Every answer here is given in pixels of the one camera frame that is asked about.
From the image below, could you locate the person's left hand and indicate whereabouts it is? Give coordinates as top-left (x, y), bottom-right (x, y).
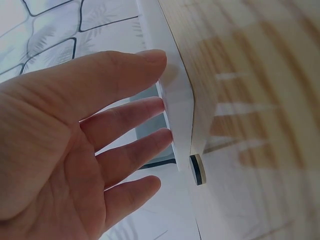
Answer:
top-left (0, 49), bottom-right (174, 240)

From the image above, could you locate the cream disc with black stripe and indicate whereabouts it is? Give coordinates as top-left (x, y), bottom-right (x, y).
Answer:
top-left (189, 153), bottom-right (207, 186)

